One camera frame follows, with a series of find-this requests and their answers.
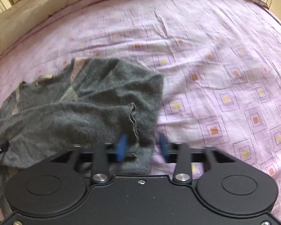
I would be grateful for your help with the grey argyle knit sweater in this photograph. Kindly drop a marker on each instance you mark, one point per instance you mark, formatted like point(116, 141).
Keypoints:
point(92, 100)

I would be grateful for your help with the pink patterned bed sheet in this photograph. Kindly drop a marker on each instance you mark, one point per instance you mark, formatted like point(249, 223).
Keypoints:
point(221, 61)

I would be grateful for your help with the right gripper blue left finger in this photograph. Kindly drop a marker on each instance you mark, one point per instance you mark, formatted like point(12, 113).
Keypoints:
point(105, 154)

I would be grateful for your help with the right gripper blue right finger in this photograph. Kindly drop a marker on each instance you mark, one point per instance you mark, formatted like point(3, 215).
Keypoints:
point(178, 154)

